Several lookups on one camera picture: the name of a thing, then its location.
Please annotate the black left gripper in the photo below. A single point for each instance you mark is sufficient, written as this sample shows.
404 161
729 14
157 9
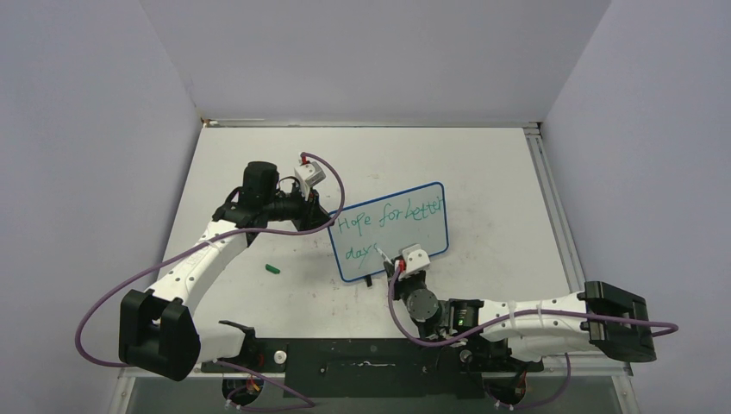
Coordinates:
311 214

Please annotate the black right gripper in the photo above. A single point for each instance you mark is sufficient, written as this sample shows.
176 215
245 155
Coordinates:
399 283

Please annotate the white whiteboard marker pen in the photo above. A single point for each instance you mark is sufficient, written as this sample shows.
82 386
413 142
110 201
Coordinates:
385 258

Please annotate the blue framed whiteboard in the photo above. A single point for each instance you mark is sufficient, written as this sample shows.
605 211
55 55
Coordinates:
385 225

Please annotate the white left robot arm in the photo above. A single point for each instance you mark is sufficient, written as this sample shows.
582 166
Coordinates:
157 329

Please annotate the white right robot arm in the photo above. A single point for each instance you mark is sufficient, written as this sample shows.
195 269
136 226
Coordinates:
601 317

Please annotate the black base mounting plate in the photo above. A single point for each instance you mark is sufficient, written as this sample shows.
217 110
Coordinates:
380 368

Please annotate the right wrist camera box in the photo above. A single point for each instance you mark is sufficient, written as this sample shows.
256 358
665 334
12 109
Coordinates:
414 259

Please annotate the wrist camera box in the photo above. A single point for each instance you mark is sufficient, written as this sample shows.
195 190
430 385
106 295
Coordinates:
309 175
414 259

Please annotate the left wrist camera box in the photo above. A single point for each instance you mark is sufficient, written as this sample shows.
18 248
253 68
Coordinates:
309 175

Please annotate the aluminium table edge rail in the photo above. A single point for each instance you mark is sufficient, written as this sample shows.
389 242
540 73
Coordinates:
271 123

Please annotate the aluminium frame rail right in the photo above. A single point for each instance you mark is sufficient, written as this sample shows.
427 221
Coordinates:
561 229

